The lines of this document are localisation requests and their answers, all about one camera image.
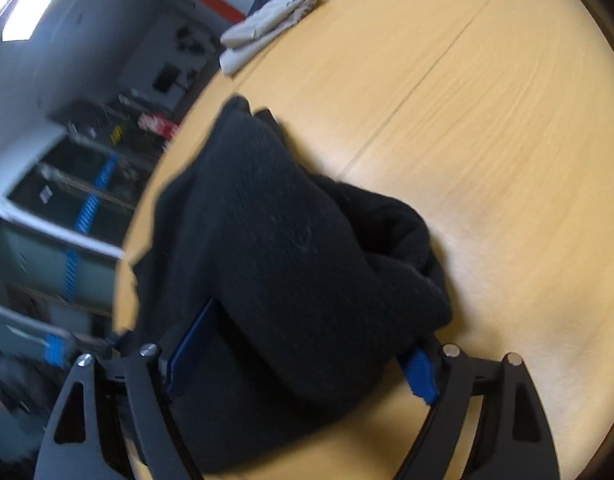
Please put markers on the ceiling light panel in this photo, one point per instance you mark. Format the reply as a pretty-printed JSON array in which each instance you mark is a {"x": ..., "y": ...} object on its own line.
[{"x": 28, "y": 12}]

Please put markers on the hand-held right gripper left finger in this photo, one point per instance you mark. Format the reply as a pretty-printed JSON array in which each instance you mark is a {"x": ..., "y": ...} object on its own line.
[{"x": 189, "y": 347}]

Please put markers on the folded beige garment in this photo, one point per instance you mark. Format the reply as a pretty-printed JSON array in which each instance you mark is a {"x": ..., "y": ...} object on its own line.
[{"x": 267, "y": 22}]

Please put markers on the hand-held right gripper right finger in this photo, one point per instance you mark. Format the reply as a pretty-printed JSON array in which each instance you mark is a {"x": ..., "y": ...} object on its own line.
[{"x": 421, "y": 374}]

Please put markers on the metal storage shelf rack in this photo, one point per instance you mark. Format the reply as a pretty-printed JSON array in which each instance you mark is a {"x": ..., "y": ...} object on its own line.
[{"x": 57, "y": 220}]

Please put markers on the black fleece garment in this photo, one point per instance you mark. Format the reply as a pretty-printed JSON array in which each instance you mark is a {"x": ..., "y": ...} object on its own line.
[{"x": 287, "y": 265}]

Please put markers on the red and white box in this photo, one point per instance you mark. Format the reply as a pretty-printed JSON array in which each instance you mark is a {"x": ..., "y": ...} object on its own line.
[{"x": 157, "y": 126}]

